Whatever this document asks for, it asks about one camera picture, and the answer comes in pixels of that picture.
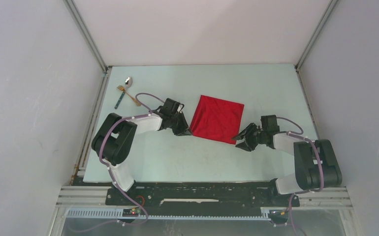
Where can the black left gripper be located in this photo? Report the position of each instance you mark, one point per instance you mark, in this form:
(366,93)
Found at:
(184,130)

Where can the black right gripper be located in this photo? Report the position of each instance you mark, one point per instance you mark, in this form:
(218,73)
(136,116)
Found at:
(246,132)

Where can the red satin napkin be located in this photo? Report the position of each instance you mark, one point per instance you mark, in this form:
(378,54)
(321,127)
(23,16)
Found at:
(217,119)

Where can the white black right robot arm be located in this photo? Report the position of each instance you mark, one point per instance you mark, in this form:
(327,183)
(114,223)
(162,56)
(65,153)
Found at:
(315,162)

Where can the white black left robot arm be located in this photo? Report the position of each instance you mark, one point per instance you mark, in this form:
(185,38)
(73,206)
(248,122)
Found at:
(114,139)

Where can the gold fork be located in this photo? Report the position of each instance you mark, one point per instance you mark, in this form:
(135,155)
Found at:
(129,94)

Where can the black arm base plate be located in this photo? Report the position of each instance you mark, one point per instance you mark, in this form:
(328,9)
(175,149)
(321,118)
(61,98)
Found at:
(203,198)

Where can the silver spoon teal handle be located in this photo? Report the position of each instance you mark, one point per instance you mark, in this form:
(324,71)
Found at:
(128,84)

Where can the left aluminium frame post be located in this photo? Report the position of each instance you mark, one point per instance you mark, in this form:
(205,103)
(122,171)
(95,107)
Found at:
(79,21)

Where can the aluminium frame post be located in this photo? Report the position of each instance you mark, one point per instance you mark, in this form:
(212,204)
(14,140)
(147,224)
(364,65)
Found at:
(79,21)
(316,33)

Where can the white slotted cable duct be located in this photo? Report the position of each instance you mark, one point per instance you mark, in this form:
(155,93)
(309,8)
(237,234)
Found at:
(119,213)

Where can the right aluminium frame post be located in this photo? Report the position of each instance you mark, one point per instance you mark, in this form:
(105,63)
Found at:
(316,33)

